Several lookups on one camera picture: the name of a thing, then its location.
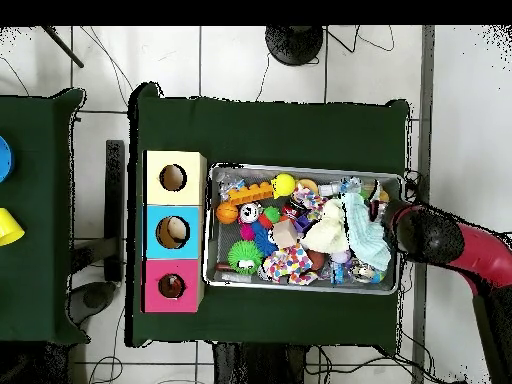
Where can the mint green cloth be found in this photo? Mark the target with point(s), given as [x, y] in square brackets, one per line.
[368, 236]

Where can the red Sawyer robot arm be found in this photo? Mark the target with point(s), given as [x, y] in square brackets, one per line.
[480, 252]

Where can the silver mesh bin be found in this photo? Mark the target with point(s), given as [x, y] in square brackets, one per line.
[228, 236]

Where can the wooden three-hole box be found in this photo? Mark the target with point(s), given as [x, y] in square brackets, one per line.
[160, 240]

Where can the orange toy block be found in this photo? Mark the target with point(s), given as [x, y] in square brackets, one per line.
[250, 192]

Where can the orange toy basketball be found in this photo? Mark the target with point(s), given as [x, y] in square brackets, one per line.
[227, 212]

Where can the beige cardboard block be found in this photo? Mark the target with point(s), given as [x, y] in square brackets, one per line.
[284, 234]

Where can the yellow ball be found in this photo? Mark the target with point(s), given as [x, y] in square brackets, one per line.
[284, 184]

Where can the green spiky ball toy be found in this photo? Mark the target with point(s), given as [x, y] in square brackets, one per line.
[244, 256]

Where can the polka dot cloth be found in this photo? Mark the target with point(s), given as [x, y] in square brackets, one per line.
[288, 262]

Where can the cream white cloth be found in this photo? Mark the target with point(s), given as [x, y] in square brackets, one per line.
[326, 232]

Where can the black upright panel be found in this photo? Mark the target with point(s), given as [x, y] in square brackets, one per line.
[114, 200]

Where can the black round stand base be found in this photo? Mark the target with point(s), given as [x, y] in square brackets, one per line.
[294, 44]

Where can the dark green side tablecloth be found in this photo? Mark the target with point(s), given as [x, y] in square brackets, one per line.
[36, 260]

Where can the yellow cup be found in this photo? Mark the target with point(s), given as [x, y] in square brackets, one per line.
[8, 228]

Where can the black rod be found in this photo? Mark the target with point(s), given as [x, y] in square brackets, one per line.
[64, 47]

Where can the blue cup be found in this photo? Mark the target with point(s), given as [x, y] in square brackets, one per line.
[4, 160]

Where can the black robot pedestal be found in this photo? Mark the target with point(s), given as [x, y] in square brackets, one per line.
[256, 368]

